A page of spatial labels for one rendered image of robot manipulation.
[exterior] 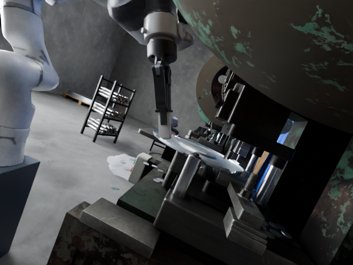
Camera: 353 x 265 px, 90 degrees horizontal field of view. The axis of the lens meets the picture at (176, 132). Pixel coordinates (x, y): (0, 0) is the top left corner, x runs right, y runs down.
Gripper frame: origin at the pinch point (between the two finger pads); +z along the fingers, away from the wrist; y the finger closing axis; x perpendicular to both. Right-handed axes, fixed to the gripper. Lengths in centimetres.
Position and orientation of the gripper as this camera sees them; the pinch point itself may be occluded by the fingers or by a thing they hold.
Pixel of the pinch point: (164, 125)
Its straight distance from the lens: 46.0
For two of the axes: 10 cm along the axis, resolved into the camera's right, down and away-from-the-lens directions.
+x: 9.9, -0.2, -1.3
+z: 0.3, 10.0, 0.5
